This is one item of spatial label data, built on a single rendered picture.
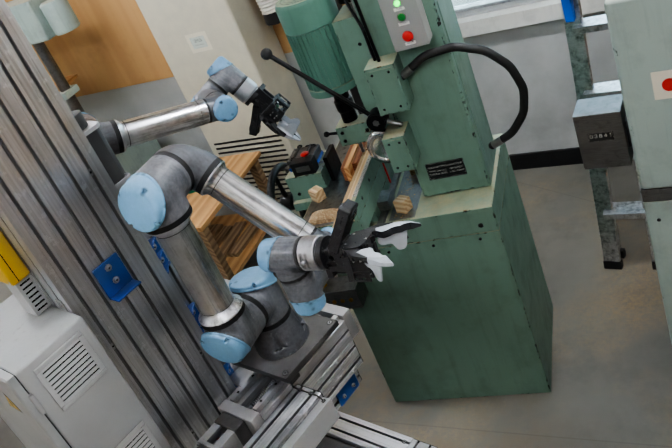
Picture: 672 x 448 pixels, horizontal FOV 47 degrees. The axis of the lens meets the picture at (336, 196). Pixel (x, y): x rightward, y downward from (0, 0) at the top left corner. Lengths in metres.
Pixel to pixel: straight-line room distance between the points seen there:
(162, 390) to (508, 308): 1.14
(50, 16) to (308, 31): 2.20
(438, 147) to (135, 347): 1.05
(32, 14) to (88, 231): 2.57
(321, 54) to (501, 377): 1.28
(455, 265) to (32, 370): 1.30
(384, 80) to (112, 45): 2.78
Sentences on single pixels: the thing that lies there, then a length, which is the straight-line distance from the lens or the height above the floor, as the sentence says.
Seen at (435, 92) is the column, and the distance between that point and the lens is 2.25.
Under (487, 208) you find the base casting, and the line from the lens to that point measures 2.31.
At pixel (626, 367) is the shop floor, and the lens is 2.85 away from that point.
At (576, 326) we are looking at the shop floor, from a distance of 3.03.
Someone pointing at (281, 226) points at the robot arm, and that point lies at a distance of 1.75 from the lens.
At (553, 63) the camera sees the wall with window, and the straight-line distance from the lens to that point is 3.68.
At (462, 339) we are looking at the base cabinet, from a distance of 2.67.
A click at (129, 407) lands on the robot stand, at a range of 1.94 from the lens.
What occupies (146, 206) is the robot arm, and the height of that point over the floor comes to 1.41.
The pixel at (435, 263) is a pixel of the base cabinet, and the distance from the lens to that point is 2.46.
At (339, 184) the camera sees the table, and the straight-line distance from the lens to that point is 2.50.
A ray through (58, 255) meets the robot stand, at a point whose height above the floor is 1.36.
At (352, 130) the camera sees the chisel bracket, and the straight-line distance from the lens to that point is 2.46.
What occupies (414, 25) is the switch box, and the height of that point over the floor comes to 1.38.
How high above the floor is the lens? 2.05
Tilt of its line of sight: 28 degrees down
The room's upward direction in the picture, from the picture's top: 23 degrees counter-clockwise
